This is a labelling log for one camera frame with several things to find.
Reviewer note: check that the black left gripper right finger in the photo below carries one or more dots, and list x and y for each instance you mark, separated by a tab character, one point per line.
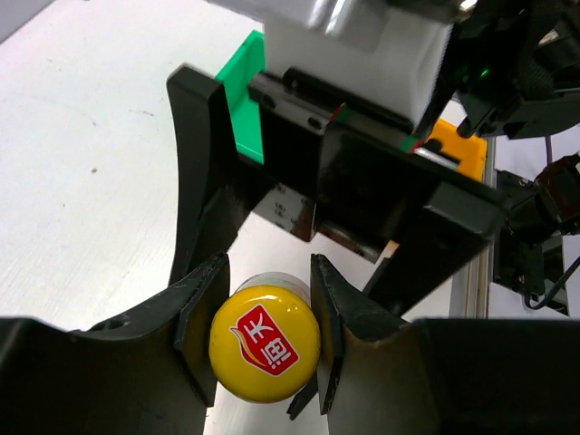
379	374

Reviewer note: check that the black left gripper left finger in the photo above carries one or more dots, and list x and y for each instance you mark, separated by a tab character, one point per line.
144	371

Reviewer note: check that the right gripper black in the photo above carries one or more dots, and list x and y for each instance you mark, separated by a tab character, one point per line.
362	183

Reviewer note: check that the aluminium table front rail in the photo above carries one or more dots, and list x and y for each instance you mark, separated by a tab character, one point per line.
469	292

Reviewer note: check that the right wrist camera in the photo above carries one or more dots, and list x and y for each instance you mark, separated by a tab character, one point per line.
369	55

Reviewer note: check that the yellow plastic bin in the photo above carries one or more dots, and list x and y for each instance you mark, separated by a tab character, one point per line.
471	153

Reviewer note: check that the yellow cap sauce bottle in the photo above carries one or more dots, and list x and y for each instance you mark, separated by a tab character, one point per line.
264	341

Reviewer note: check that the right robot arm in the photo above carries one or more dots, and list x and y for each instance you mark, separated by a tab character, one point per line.
514	68

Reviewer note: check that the green plastic bin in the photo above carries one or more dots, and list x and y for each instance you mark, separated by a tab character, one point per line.
248	60

